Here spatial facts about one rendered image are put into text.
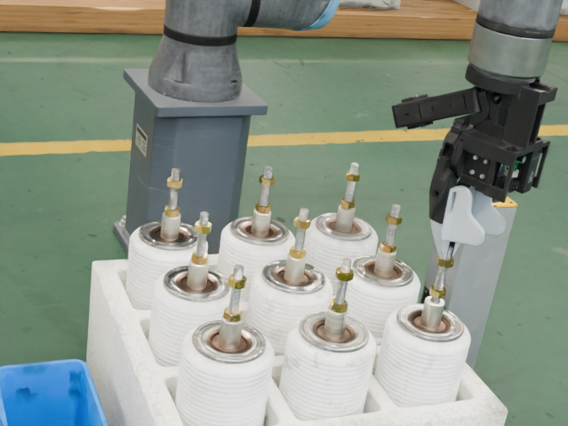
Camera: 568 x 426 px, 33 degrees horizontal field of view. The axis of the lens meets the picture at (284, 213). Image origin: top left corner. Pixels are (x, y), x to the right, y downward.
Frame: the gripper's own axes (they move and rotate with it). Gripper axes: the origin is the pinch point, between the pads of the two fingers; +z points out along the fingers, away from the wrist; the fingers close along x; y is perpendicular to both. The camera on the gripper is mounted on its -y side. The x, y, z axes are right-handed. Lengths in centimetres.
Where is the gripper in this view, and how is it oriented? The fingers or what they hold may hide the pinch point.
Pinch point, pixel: (443, 243)
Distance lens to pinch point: 104.6
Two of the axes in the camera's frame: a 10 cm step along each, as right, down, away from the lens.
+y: 7.4, 3.8, -5.6
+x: 6.6, -2.3, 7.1
